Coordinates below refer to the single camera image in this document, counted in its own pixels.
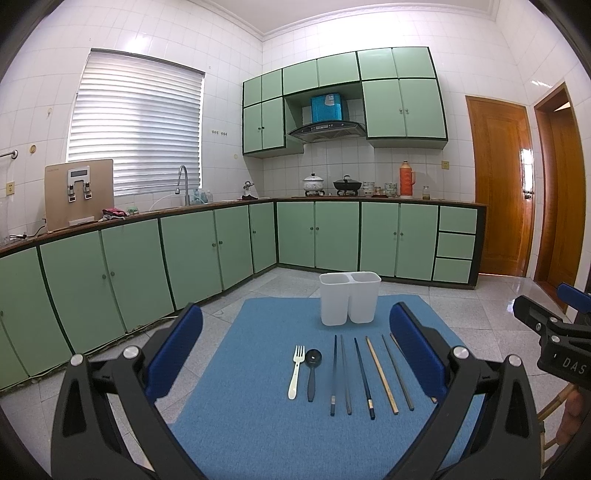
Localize brown wooden chopstick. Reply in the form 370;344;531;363
390;332;438;405

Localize dark grey chopstick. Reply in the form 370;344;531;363
381;334;415;411

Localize light wooden chopstick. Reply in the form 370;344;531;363
365;336;400;415

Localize dark blue chopstick silver band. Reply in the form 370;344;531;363
353;337;376;421

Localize black chopstick gold band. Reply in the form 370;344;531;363
329;335;338;417

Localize black small spoon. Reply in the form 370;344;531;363
304;349;322;402

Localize white plastic fork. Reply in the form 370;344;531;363
287;345;305;400

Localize chrome kitchen faucet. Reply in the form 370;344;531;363
175;165;190;206

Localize right hand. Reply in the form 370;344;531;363
556;390;590;446

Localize wooden chair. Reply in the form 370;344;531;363
537;383;577;469

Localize wooden door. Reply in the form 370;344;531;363
534;83;586;310
466;96;533;277

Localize green lower cabinets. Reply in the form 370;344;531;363
1;199;487;388

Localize white two-compartment utensil holder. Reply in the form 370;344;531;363
320;271;382;327

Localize blue table mat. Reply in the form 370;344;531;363
172;295;435;479

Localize orange thermos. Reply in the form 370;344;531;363
399;161;416;198

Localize red cloth on counter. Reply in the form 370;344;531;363
102;208;127;221

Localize cardboard box with printed picture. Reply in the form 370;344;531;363
44;159;114;232

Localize black wok pot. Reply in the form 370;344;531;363
332;175;363;196

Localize white pot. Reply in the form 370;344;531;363
303;173;325;197

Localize black range hood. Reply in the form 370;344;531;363
290;121;367;143

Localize blue box on hood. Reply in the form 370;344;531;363
311;93;345;123

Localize white window blinds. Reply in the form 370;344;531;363
66;49;205;197

